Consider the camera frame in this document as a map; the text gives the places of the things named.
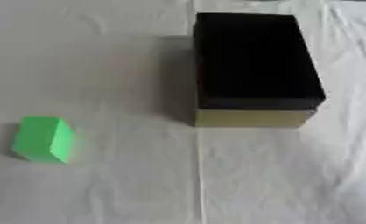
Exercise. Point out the tan cardboard box black inside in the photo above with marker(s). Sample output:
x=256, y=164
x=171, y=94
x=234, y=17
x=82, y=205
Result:
x=255, y=64

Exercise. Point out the green block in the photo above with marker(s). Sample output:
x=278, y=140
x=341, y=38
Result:
x=39, y=138

